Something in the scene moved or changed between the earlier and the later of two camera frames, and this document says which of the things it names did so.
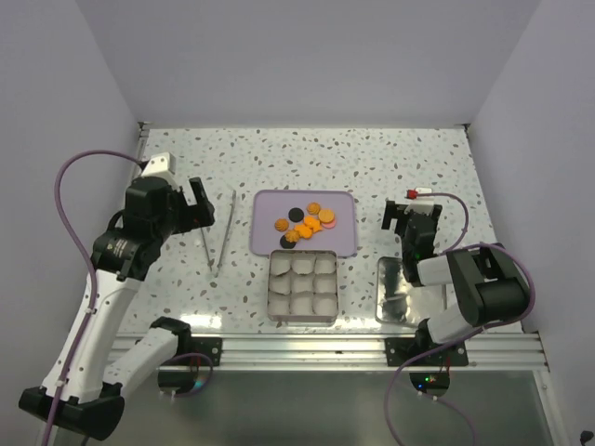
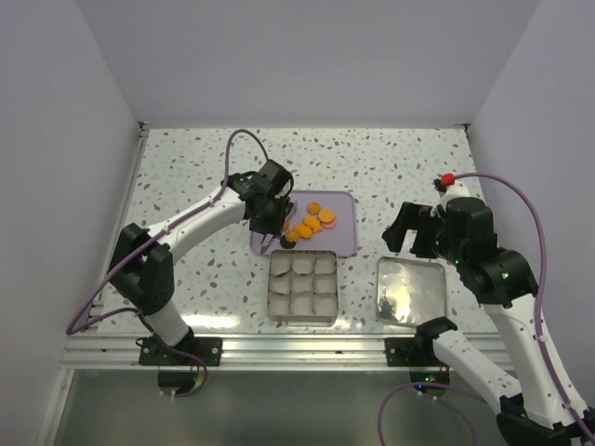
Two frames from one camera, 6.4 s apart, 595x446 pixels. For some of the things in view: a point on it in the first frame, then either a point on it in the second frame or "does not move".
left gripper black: (193, 216) -> (275, 226)
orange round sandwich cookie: (325, 216) does not move
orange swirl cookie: (292, 235) does not move
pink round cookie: (329, 225) does not move
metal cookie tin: (302, 288) does not move
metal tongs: (216, 267) -> (267, 238)
